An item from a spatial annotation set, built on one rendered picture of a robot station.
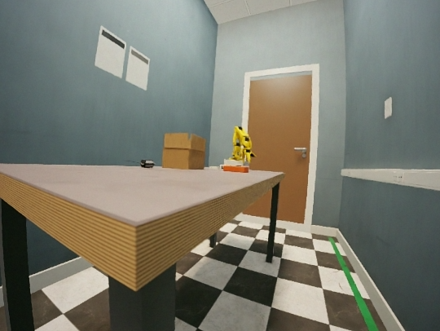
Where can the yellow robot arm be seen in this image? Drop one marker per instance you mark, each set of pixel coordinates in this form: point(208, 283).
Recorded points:
point(237, 146)

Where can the orange digital multimeter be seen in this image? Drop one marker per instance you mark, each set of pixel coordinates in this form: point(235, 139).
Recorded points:
point(237, 168)

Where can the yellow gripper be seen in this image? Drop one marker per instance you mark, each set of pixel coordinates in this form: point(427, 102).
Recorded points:
point(247, 152)

